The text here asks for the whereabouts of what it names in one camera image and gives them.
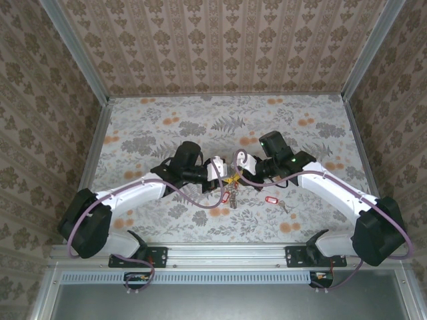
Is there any floral patterned table cover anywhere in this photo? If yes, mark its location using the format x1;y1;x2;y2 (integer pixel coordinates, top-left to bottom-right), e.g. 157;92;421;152
71;95;390;244

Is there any aluminium table side rail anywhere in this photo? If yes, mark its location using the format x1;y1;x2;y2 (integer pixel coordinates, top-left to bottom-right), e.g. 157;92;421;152
342;98;396;243
62;98;114;244

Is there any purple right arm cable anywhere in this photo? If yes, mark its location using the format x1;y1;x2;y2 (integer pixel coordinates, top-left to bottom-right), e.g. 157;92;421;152
235;149;415;294

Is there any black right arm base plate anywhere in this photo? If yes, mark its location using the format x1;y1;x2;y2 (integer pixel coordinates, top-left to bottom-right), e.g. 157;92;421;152
285;245;348;269

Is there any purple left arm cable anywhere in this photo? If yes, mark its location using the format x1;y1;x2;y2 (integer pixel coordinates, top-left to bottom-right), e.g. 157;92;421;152
66;163;224;296

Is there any large silver keyring with rings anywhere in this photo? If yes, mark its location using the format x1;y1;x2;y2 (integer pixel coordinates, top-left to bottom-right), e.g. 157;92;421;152
226;179;242;210

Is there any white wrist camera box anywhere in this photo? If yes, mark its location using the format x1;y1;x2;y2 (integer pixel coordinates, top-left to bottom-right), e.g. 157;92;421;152
206;155;230;183
236;153;257;171

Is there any grey slotted cable duct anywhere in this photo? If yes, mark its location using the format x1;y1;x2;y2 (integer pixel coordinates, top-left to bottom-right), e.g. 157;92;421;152
61;270;334;286

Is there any grey metal panel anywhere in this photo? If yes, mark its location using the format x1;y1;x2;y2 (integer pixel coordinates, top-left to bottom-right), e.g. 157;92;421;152
49;283;411;320

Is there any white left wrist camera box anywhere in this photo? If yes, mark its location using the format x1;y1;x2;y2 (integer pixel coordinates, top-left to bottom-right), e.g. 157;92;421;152
206;155;230;183

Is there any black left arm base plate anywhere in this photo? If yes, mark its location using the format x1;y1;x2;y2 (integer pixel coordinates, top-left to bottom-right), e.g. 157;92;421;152
108;245;168;269

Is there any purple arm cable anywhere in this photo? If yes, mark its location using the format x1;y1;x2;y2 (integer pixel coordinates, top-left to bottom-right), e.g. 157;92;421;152
235;149;415;294
66;163;224;296

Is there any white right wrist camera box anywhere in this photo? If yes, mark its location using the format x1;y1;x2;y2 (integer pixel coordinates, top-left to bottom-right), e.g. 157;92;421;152
236;153;257;171

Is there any long aluminium mounting rail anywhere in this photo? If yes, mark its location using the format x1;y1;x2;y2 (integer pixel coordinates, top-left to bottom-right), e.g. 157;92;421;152
49;242;410;267

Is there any aluminium corner post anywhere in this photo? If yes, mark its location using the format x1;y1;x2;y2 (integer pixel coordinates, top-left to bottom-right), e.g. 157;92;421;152
39;0;111;104
340;0;408;101

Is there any aluminium frame bar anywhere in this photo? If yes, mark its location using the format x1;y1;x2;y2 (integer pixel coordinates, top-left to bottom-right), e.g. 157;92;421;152
393;263;424;320
31;263;64;320

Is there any key with bright red tag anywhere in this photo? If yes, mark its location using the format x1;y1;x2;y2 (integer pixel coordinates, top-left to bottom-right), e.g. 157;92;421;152
264;195;290;214

